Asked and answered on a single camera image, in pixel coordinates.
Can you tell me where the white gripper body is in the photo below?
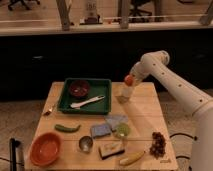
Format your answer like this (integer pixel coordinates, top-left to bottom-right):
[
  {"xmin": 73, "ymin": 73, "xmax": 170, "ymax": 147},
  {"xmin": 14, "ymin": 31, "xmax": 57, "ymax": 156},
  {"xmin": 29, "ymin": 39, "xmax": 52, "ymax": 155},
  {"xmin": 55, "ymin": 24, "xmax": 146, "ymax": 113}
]
[{"xmin": 130, "ymin": 63, "xmax": 149, "ymax": 86}]

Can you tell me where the red apple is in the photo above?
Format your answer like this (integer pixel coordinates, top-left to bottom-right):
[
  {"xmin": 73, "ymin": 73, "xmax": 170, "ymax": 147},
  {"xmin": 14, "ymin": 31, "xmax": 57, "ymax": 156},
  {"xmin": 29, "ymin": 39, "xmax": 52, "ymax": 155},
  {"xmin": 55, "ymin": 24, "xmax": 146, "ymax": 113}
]
[{"xmin": 124, "ymin": 75, "xmax": 134, "ymax": 86}]

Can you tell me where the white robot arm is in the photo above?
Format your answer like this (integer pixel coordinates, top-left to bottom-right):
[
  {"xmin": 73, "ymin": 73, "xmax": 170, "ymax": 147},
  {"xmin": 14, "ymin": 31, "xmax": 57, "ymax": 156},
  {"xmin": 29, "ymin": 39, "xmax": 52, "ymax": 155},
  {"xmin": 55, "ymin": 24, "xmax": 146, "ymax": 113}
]
[{"xmin": 130, "ymin": 50, "xmax": 213, "ymax": 171}]

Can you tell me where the clear paper cup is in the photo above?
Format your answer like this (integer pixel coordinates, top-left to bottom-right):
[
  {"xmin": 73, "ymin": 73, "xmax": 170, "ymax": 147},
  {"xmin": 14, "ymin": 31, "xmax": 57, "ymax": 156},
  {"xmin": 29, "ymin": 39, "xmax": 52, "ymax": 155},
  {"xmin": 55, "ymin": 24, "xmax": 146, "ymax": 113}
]
[{"xmin": 118, "ymin": 85, "xmax": 133, "ymax": 103}]

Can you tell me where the small metal cup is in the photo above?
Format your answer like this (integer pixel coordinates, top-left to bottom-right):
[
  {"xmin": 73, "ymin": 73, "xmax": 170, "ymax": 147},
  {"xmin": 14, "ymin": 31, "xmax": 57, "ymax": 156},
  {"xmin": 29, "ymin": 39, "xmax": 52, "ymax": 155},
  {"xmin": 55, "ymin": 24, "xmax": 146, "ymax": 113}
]
[{"xmin": 79, "ymin": 136, "xmax": 93, "ymax": 153}]

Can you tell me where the green plastic tray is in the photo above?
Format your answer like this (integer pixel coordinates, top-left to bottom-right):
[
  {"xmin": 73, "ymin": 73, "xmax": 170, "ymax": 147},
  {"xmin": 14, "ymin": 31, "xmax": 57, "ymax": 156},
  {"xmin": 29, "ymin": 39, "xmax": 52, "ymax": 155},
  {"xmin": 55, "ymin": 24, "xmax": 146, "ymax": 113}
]
[{"xmin": 57, "ymin": 78, "xmax": 111, "ymax": 115}]

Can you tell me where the black office chair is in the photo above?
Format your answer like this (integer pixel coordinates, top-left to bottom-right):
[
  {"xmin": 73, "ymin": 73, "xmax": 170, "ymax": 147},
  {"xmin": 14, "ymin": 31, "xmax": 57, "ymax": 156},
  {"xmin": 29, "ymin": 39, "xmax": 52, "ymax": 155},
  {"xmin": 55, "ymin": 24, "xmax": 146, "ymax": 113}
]
[{"xmin": 129, "ymin": 0, "xmax": 162, "ymax": 23}]

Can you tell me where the grey cloth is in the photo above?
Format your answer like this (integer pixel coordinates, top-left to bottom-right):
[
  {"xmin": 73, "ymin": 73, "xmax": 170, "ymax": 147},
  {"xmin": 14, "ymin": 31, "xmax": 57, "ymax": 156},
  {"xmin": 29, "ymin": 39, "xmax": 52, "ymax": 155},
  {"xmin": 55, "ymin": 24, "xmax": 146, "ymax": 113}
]
[{"xmin": 105, "ymin": 115, "xmax": 128, "ymax": 131}]

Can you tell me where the dark red bowl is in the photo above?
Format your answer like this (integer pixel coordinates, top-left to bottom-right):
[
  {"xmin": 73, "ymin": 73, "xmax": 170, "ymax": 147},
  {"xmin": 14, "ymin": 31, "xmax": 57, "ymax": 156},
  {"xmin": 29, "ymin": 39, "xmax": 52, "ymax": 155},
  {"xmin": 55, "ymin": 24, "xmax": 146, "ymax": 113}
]
[{"xmin": 69, "ymin": 80, "xmax": 90, "ymax": 98}]

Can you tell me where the blue sponge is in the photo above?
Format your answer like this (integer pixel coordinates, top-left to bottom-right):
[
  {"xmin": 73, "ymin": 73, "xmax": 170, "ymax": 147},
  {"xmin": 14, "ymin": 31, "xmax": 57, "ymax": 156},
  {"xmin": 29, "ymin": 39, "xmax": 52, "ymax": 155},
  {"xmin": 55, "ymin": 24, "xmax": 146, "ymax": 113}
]
[{"xmin": 90, "ymin": 123, "xmax": 111, "ymax": 138}]

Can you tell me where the white plastic spatula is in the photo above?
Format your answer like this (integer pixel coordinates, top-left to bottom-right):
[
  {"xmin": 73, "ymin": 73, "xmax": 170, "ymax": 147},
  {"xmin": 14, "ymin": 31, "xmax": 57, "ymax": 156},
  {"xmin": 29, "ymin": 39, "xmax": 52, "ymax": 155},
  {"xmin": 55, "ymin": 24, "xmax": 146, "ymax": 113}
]
[{"xmin": 70, "ymin": 95, "xmax": 105, "ymax": 108}]

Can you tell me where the dark grapes bunch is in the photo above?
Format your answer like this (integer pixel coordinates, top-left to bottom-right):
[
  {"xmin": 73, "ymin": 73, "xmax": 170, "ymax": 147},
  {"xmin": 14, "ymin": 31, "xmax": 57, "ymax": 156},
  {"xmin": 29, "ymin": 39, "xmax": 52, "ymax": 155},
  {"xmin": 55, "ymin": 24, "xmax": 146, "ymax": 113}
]
[{"xmin": 149, "ymin": 132, "xmax": 166, "ymax": 159}]

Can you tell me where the yellow banana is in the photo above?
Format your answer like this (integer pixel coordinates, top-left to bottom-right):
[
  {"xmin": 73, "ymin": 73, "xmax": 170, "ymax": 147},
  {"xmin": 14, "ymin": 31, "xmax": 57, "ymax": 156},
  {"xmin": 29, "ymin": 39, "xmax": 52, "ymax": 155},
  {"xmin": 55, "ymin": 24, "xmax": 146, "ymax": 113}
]
[{"xmin": 119, "ymin": 151, "xmax": 145, "ymax": 166}]

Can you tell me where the orange bowl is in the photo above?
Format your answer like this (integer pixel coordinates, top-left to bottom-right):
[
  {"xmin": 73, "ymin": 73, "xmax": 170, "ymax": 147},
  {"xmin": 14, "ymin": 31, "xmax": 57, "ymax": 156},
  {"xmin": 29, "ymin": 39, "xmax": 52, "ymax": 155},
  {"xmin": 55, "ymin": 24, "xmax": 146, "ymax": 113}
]
[{"xmin": 30, "ymin": 132, "xmax": 61, "ymax": 167}]

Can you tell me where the black cable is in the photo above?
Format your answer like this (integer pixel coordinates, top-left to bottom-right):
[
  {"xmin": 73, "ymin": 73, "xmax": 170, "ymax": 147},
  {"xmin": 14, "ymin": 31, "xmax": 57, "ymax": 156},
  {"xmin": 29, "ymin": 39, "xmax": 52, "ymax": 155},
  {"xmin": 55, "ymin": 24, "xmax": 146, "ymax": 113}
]
[{"xmin": 169, "ymin": 132, "xmax": 196, "ymax": 160}]

